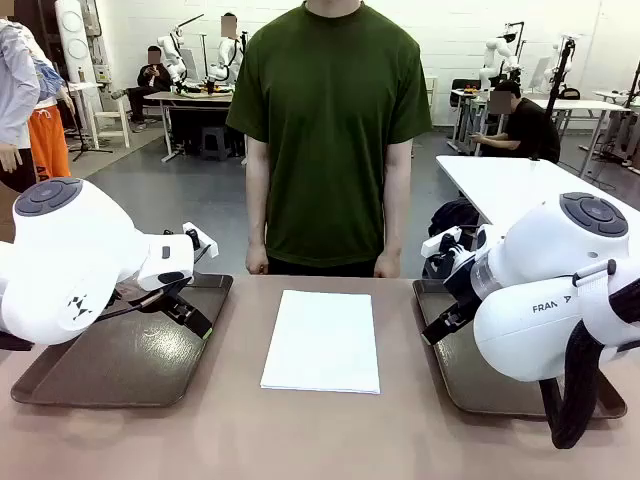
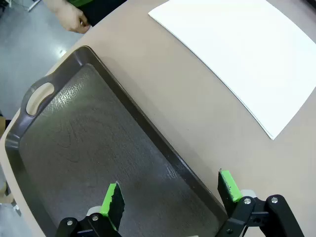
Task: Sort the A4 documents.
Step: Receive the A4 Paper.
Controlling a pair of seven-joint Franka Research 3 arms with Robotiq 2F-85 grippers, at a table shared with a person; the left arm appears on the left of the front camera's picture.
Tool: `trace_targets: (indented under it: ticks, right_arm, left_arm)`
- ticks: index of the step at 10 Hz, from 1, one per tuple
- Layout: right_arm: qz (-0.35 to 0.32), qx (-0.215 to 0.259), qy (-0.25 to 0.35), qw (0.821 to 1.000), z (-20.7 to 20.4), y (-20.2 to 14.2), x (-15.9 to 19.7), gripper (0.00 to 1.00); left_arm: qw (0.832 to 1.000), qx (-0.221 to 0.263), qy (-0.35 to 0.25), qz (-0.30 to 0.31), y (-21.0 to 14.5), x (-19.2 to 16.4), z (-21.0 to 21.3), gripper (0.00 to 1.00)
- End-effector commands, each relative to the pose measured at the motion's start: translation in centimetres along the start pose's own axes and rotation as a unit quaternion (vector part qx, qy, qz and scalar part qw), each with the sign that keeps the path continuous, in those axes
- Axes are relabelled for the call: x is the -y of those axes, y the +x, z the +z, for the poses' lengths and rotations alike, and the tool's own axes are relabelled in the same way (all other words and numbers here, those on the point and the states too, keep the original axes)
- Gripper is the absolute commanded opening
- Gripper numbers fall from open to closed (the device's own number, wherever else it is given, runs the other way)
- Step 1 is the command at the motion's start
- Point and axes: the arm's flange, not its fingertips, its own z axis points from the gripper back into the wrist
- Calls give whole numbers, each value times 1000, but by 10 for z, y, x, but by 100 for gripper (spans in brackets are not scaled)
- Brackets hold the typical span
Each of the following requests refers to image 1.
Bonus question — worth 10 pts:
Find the standing person behind robots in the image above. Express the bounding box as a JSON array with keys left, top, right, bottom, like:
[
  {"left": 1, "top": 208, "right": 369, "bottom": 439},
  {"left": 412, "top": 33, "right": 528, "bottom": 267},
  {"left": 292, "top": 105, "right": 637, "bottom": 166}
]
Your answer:
[{"left": 218, "top": 12, "right": 246, "bottom": 56}]

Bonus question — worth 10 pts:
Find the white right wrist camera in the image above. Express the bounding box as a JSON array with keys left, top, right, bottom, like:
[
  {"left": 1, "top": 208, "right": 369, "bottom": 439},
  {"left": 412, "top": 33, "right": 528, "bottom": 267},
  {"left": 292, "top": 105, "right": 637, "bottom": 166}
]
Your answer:
[{"left": 421, "top": 225, "right": 476, "bottom": 271}]

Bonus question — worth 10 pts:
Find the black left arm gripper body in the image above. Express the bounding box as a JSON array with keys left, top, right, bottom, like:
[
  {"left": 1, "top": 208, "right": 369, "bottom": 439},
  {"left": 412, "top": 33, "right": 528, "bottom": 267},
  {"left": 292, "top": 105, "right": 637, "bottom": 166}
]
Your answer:
[{"left": 149, "top": 273, "right": 197, "bottom": 315}]

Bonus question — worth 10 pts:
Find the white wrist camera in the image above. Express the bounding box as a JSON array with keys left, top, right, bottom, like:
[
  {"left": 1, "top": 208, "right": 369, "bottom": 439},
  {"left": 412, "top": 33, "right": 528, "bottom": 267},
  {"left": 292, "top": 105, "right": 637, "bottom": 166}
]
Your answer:
[
  {"left": 421, "top": 225, "right": 476, "bottom": 271},
  {"left": 182, "top": 222, "right": 220, "bottom": 260}
]

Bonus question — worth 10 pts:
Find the black backpack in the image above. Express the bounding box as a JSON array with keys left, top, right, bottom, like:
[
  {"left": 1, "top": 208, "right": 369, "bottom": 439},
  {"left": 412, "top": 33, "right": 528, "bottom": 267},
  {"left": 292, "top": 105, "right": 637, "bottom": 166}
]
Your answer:
[{"left": 428, "top": 198, "right": 484, "bottom": 251}]

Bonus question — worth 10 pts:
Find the white chair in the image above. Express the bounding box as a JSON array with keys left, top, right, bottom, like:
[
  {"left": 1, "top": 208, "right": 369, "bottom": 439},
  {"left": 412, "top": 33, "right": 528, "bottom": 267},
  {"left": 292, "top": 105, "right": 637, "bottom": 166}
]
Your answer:
[{"left": 92, "top": 92, "right": 132, "bottom": 150}]

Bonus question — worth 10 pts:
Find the computer monitor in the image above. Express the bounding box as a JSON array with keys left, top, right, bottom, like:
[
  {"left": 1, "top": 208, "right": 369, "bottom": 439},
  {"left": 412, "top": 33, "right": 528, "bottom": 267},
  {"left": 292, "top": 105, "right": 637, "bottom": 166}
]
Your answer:
[
  {"left": 178, "top": 48, "right": 200, "bottom": 82},
  {"left": 529, "top": 55, "right": 552, "bottom": 91}
]

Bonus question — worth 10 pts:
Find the wooden top table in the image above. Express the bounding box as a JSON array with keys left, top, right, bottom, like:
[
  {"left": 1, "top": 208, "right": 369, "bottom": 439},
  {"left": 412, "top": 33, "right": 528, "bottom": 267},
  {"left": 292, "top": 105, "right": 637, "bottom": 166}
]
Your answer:
[{"left": 143, "top": 89, "right": 236, "bottom": 164}]

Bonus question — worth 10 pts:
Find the brown plastic tray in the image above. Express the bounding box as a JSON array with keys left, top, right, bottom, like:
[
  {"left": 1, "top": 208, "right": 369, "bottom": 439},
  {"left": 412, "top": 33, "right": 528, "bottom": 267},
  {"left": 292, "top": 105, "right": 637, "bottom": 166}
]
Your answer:
[
  {"left": 412, "top": 278, "right": 628, "bottom": 419},
  {"left": 10, "top": 272, "right": 235, "bottom": 409}
]

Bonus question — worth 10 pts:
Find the person's left forearm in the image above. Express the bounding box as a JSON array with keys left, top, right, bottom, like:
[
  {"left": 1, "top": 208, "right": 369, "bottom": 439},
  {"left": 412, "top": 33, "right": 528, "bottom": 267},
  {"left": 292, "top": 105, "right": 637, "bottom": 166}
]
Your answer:
[{"left": 382, "top": 164, "right": 414, "bottom": 251}]

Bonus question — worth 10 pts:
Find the white tower air conditioner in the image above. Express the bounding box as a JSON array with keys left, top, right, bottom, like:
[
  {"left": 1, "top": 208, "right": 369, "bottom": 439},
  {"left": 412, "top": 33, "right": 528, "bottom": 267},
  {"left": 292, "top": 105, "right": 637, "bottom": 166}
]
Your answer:
[{"left": 53, "top": 0, "right": 99, "bottom": 86}]

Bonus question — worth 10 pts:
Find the black camera stand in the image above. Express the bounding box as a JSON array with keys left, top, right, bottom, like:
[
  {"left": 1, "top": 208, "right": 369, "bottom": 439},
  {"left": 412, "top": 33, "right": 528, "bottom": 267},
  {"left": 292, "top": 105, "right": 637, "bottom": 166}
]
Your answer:
[{"left": 544, "top": 37, "right": 576, "bottom": 154}]

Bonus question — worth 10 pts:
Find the person's right forearm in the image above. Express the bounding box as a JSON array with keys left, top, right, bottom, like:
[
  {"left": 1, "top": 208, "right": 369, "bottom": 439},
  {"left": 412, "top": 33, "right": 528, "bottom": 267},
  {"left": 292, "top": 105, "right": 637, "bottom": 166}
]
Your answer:
[{"left": 245, "top": 164, "right": 273, "bottom": 247}]

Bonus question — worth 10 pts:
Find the person's right hand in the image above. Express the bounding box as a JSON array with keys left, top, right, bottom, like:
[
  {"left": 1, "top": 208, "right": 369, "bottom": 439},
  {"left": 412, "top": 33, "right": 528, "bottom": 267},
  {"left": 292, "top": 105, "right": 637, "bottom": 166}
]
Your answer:
[{"left": 244, "top": 243, "right": 272, "bottom": 276}]

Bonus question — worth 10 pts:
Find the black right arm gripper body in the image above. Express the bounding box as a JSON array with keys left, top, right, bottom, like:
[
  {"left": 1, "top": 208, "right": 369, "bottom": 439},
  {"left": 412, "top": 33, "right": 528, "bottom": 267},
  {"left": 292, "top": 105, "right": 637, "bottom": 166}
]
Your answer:
[{"left": 424, "top": 248, "right": 480, "bottom": 307}]

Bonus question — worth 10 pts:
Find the person's left hand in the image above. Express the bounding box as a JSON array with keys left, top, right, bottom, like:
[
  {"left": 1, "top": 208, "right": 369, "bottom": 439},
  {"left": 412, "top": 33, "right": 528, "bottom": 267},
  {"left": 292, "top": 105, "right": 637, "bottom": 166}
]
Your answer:
[{"left": 373, "top": 248, "right": 404, "bottom": 279}]

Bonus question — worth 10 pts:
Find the short-haired person in black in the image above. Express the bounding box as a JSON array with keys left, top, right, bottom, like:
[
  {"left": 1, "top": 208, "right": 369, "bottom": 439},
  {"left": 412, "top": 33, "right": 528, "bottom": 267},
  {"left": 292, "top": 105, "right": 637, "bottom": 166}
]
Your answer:
[{"left": 472, "top": 82, "right": 561, "bottom": 164}]

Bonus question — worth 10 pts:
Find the white table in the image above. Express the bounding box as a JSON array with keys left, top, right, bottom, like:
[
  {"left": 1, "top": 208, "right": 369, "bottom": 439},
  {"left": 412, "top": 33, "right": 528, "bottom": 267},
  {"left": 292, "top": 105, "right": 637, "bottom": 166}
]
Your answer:
[
  {"left": 519, "top": 98, "right": 632, "bottom": 179},
  {"left": 434, "top": 154, "right": 626, "bottom": 236}
]

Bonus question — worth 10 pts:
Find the white A4 paper stack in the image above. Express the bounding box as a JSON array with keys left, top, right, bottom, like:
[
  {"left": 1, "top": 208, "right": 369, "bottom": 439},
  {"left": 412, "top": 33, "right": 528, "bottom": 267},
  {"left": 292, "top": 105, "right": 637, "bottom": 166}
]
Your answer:
[{"left": 259, "top": 289, "right": 381, "bottom": 395}]

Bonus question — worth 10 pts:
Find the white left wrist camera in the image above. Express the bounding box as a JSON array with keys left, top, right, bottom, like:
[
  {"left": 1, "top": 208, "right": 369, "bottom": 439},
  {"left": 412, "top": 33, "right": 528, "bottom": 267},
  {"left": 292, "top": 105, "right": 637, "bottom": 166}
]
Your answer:
[{"left": 182, "top": 222, "right": 220, "bottom": 260}]

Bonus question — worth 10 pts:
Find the grey plastic stool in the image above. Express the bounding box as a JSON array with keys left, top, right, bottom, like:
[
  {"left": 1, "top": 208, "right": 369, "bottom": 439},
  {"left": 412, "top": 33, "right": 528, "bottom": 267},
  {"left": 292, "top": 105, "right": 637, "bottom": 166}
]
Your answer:
[{"left": 200, "top": 126, "right": 232, "bottom": 161}]

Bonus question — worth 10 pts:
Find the seated person in black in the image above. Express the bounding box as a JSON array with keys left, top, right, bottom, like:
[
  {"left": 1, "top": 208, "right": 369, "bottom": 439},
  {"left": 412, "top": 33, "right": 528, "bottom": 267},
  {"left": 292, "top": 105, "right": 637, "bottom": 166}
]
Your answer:
[{"left": 110, "top": 45, "right": 174, "bottom": 134}]

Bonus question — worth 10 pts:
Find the mannequin in striped shirt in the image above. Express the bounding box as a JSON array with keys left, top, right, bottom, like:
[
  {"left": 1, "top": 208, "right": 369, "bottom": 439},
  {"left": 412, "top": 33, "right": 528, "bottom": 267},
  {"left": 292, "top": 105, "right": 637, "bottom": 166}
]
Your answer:
[{"left": 0, "top": 0, "right": 41, "bottom": 241}]

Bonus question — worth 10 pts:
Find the person in green T-shirt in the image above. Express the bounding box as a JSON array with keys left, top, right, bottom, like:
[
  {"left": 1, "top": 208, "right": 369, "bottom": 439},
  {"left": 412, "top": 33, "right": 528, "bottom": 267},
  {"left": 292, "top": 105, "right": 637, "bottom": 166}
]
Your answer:
[{"left": 225, "top": 0, "right": 434, "bottom": 279}]

